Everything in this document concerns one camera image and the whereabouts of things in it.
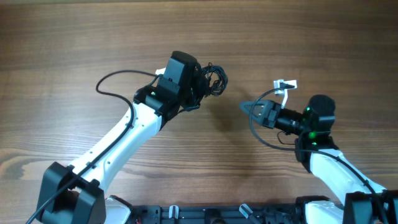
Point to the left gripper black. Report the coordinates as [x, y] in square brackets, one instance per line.
[203, 84]

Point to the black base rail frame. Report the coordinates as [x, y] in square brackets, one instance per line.
[243, 214]

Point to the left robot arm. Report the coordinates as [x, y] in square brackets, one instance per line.
[75, 193]

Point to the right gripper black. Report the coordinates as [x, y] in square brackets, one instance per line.
[265, 116]

